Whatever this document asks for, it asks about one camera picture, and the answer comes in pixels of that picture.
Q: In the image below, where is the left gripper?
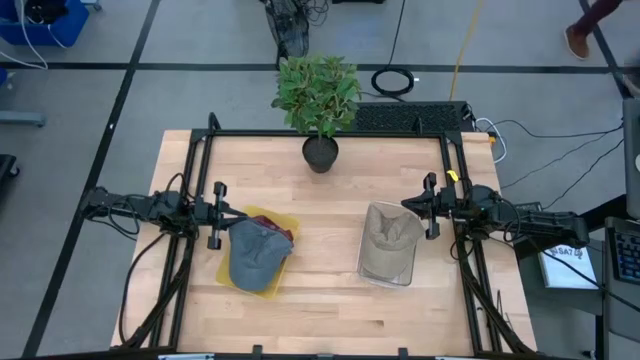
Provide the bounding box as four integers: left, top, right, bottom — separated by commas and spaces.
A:
194, 182, 249, 250

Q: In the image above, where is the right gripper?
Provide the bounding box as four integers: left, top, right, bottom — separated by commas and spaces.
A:
402, 173, 459, 240

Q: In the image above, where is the blue-grey baseball hat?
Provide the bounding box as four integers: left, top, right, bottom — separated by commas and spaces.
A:
228, 218, 295, 293

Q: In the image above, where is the maroon baseball hat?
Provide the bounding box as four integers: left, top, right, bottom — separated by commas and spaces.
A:
257, 215, 295, 244

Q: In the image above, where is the translucent yellow plastic bin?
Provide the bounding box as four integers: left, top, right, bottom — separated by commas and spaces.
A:
215, 204, 301, 301

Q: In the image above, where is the clear plastic bin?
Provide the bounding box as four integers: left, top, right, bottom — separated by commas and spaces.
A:
356, 200, 419, 289

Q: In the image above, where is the black perforated box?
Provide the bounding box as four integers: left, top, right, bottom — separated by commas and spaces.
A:
352, 101, 475, 134

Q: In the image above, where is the green potted plant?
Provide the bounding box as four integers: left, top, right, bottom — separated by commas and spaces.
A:
271, 53, 363, 175

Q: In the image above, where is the white booklet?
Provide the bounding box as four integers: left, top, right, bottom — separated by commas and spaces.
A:
538, 243, 599, 290

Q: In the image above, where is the black desk beam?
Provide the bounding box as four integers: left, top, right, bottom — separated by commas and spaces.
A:
579, 194, 629, 234

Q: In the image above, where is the black mesh stand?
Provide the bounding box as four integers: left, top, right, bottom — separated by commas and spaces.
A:
262, 0, 330, 60

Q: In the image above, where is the black keyboard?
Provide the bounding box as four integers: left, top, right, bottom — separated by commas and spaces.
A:
604, 217, 640, 286

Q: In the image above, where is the person's shoe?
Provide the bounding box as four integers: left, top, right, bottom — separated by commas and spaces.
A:
564, 24, 592, 61

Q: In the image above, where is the black caster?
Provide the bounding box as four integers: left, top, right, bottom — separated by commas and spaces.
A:
0, 153, 21, 179

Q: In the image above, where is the grey stand foot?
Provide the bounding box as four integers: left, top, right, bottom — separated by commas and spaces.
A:
0, 110, 47, 128

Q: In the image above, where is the blue storage bin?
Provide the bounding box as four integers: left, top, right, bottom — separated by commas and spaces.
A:
0, 0, 90, 47

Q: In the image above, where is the person's leg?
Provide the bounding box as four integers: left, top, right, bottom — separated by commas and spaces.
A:
572, 0, 625, 36

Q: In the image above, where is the white looped cable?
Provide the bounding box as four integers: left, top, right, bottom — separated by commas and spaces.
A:
474, 117, 508, 165

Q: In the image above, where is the black metal table frame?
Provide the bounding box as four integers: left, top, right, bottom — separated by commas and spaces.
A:
119, 112, 539, 360

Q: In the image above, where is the black coiled cable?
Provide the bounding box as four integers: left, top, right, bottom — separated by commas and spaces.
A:
369, 0, 417, 99

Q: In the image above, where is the yellow cable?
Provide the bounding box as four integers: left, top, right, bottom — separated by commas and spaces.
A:
448, 0, 485, 102

